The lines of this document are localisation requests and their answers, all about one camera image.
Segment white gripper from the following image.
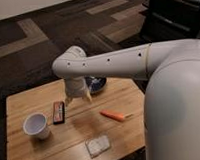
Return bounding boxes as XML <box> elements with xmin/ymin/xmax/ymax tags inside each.
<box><xmin>64</xmin><ymin>77</ymin><xmax>92</xmax><ymax>106</ymax></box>

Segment dark blue ceramic bowl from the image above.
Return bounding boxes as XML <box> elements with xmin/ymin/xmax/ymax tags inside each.
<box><xmin>85</xmin><ymin>77</ymin><xmax>107</xmax><ymax>94</ymax></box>

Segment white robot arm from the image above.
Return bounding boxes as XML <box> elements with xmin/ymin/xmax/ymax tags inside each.
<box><xmin>52</xmin><ymin>38</ymin><xmax>200</xmax><ymax>160</ymax></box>

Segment orange carrot toy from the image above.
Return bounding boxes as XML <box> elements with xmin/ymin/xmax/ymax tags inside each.
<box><xmin>100</xmin><ymin>109</ymin><xmax>130</xmax><ymax>122</ymax></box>

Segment white paper cup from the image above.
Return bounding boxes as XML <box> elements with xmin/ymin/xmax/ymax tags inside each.
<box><xmin>22</xmin><ymin>113</ymin><xmax>50</xmax><ymax>140</ymax></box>

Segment grey white sponge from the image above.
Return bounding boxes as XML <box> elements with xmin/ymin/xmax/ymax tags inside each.
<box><xmin>85</xmin><ymin>134</ymin><xmax>110</xmax><ymax>158</ymax></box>

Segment black office chair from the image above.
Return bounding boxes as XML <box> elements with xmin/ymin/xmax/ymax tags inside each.
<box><xmin>140</xmin><ymin>0</ymin><xmax>200</xmax><ymax>42</ymax></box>

